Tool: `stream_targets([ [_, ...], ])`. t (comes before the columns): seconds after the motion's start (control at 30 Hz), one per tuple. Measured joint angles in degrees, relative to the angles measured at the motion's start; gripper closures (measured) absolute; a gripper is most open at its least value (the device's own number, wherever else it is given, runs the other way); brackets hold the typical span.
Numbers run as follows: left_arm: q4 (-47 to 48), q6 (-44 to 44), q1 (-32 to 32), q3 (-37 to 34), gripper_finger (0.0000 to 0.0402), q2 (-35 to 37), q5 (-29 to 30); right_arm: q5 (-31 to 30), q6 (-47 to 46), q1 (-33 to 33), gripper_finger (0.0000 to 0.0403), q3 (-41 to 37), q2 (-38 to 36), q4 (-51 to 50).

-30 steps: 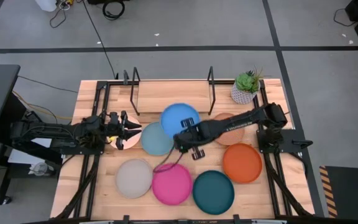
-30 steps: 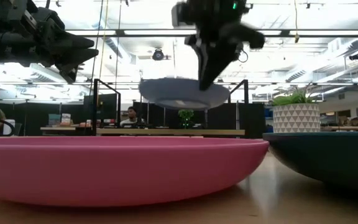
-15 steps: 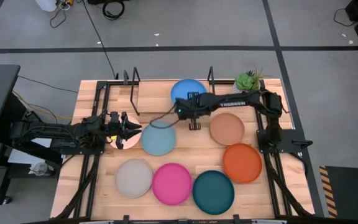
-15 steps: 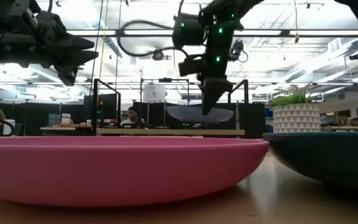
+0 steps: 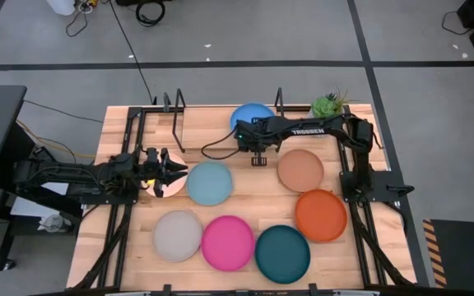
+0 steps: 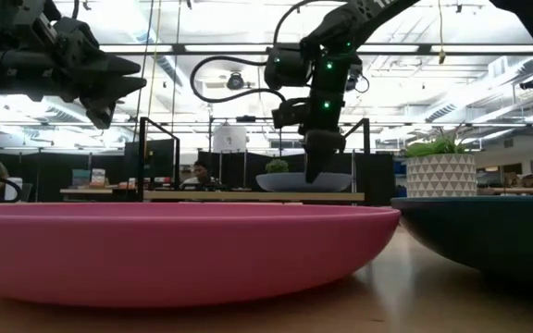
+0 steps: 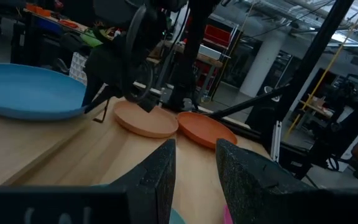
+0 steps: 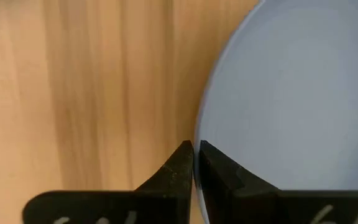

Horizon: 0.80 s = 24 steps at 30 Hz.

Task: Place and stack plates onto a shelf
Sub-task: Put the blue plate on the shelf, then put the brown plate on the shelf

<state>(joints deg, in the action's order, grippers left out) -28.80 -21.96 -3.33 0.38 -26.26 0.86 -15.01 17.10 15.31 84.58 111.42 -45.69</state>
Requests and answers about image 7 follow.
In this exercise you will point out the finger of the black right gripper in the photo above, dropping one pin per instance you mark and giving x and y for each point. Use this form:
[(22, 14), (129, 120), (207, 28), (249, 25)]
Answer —
[(96, 98), (146, 105)]

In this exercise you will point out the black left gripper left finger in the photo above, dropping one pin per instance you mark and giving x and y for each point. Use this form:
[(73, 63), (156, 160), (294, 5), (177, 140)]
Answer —
[(154, 193)]

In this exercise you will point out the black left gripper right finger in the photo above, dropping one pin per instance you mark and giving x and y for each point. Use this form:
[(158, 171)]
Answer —
[(247, 186)]

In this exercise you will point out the peach cream plate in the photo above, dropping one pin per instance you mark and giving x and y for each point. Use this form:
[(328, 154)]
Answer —
[(148, 123)]

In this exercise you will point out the dark teal plate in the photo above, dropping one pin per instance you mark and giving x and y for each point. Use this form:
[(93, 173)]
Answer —
[(175, 219)]

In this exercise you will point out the pink plate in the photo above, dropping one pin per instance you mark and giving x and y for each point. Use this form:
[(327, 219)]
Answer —
[(227, 217)]

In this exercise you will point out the orange plate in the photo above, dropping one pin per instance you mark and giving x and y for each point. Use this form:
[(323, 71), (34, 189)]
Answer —
[(204, 129)]

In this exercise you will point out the blue plate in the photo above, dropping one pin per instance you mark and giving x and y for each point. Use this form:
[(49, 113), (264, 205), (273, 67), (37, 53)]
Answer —
[(26, 91)]

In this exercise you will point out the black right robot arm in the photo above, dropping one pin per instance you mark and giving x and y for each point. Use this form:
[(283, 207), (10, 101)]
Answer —
[(194, 46)]

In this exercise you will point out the succulent in white patterned pot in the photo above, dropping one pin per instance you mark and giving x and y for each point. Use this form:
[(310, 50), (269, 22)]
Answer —
[(77, 67)]

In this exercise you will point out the blue storage bin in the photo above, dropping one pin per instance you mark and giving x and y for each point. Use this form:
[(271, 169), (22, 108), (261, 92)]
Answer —
[(48, 26)]

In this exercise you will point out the white storage bin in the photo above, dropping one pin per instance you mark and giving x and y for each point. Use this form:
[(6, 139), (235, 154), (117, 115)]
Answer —
[(210, 51)]

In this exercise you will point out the orange storage bin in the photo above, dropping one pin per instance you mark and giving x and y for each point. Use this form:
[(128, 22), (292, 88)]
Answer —
[(43, 12)]

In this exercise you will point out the dark cluttered workbench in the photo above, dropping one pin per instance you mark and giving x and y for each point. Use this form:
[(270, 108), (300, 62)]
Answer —
[(26, 37)]

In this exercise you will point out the red storage crate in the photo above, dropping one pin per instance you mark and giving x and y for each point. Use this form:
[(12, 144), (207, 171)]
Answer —
[(216, 35)]

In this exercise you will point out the white round column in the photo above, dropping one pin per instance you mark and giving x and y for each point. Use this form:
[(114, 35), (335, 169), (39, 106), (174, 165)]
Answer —
[(261, 68)]

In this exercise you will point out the black aluminium rig frame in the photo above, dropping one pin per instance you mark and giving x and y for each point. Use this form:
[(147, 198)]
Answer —
[(315, 53)]

